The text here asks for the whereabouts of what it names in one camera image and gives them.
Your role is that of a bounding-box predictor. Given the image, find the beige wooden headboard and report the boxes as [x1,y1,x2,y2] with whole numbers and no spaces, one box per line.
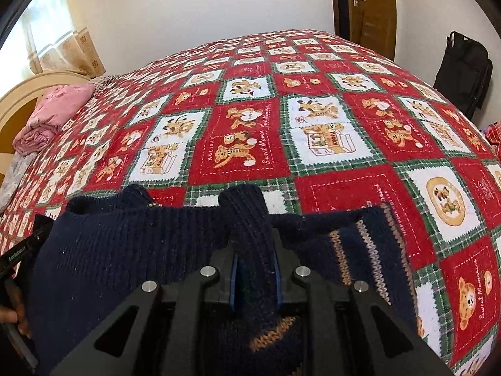
[0,71,90,176]

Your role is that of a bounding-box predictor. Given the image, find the black folded stroller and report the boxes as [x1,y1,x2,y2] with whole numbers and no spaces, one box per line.
[433,31,493,121]

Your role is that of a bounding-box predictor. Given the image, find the grey pillow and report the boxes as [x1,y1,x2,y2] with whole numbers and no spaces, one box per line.
[0,152,37,213]

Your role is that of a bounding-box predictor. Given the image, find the red patchwork bear bedspread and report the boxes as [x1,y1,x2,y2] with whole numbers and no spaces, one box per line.
[1,30,500,375]

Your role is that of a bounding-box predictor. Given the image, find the brown wooden door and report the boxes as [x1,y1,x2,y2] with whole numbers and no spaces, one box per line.
[348,0,396,60]

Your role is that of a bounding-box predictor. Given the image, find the folded pink blanket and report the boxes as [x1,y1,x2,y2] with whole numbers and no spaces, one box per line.
[12,83,96,156]

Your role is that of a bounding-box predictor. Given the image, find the beige patterned curtain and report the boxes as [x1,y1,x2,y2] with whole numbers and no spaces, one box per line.
[19,0,105,79]

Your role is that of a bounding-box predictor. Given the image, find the person's left hand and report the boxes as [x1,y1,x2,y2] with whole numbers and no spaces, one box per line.
[0,280,32,339]

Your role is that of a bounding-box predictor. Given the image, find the red plaid bag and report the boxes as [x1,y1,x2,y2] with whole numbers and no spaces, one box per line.
[484,120,501,158]

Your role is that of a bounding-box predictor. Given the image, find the navy patterned knit sweater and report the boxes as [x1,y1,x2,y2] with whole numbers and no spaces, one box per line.
[27,182,422,376]

